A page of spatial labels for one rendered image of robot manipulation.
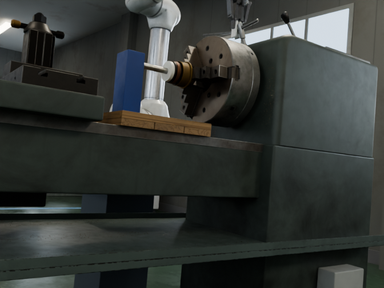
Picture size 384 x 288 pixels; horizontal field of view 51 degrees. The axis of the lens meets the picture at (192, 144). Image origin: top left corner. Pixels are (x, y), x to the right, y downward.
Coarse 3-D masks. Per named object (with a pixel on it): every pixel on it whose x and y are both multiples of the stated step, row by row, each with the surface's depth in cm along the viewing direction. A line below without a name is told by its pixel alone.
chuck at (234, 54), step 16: (208, 48) 145; (224, 48) 137; (240, 48) 139; (208, 64) 143; (224, 64) 136; (240, 64) 134; (224, 80) 135; (240, 80) 134; (208, 96) 142; (224, 96) 134; (240, 96) 136; (208, 112) 141; (224, 112) 137; (240, 112) 140
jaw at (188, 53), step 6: (186, 48) 149; (192, 48) 148; (186, 54) 144; (192, 54) 146; (198, 54) 148; (186, 60) 142; (192, 60) 144; (198, 60) 146; (192, 66) 142; (198, 66) 144
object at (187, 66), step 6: (180, 66) 135; (186, 66) 136; (180, 72) 134; (186, 72) 135; (192, 72) 136; (174, 78) 134; (180, 78) 136; (186, 78) 136; (174, 84) 138; (180, 84) 137; (186, 84) 138; (192, 84) 140
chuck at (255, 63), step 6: (246, 48) 142; (252, 54) 142; (252, 60) 139; (258, 66) 140; (258, 72) 139; (258, 78) 139; (252, 84) 137; (258, 84) 139; (252, 90) 138; (252, 96) 138; (252, 102) 140; (246, 108) 140; (240, 114) 141; (246, 114) 142; (234, 120) 143; (240, 120) 144; (222, 126) 149; (228, 126) 149
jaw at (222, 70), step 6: (216, 66) 133; (222, 66) 132; (198, 72) 136; (204, 72) 136; (210, 72) 135; (216, 72) 133; (222, 72) 132; (228, 72) 134; (234, 72) 133; (192, 78) 136; (198, 78) 136; (204, 78) 135; (210, 78) 135; (216, 78) 134; (222, 78) 134; (228, 78) 134
